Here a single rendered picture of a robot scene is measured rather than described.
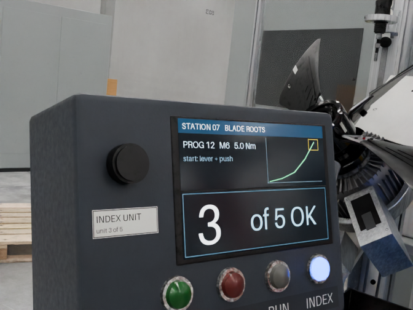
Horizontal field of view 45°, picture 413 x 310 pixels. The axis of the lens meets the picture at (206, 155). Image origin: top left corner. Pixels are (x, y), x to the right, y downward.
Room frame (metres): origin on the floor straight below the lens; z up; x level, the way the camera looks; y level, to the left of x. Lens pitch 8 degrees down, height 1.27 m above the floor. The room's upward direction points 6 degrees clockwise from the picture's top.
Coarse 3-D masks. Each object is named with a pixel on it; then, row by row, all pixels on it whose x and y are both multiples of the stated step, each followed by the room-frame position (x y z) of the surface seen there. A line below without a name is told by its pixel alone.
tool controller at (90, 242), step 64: (64, 128) 0.35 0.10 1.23; (128, 128) 0.36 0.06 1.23; (192, 128) 0.39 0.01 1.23; (256, 128) 0.43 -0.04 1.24; (320, 128) 0.47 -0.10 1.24; (64, 192) 0.34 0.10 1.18; (128, 192) 0.35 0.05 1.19; (256, 192) 0.41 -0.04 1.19; (320, 192) 0.46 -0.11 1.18; (64, 256) 0.34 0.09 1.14; (128, 256) 0.34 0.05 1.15; (256, 256) 0.40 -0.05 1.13
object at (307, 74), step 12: (312, 48) 1.46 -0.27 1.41; (300, 60) 1.50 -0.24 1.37; (312, 60) 1.42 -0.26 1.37; (300, 72) 1.47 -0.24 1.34; (312, 72) 1.39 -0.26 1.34; (300, 84) 1.44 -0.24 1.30; (312, 84) 1.36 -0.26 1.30; (288, 96) 1.50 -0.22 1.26; (300, 96) 1.43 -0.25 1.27; (312, 96) 1.34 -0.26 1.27; (288, 108) 1.49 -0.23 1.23; (300, 108) 1.42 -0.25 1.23
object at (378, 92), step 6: (402, 72) 1.20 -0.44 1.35; (408, 72) 1.23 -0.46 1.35; (396, 78) 1.17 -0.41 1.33; (402, 78) 1.29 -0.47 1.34; (384, 84) 1.18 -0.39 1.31; (390, 84) 1.22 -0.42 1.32; (372, 90) 1.20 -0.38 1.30; (378, 90) 1.19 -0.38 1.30; (384, 90) 1.25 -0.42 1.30; (378, 96) 1.26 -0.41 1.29; (372, 102) 1.27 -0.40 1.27
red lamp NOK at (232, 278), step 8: (224, 272) 0.38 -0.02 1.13; (232, 272) 0.38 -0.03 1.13; (240, 272) 0.38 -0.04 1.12; (224, 280) 0.37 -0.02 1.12; (232, 280) 0.37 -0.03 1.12; (240, 280) 0.38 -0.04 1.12; (216, 288) 0.37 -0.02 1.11; (224, 288) 0.37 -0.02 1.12; (232, 288) 0.37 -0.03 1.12; (240, 288) 0.37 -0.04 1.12; (224, 296) 0.37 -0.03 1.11; (232, 296) 0.37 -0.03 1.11; (240, 296) 0.38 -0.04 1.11
